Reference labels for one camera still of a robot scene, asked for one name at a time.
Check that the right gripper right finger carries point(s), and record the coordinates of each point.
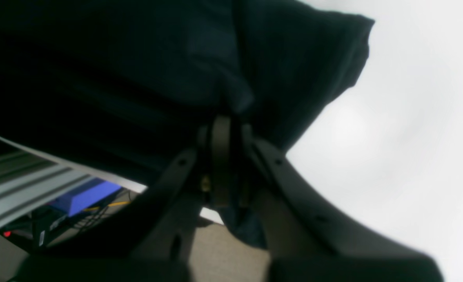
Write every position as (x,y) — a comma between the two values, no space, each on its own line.
(311,240)

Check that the black computer case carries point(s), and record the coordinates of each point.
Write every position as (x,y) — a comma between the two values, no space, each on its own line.
(34,231)

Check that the aluminium frame rail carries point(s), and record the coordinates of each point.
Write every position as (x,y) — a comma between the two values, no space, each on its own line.
(27,182)

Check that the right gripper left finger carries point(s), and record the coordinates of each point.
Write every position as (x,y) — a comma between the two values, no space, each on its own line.
(151,239)

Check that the black T-shirt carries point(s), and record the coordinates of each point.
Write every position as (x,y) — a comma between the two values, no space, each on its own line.
(123,85)

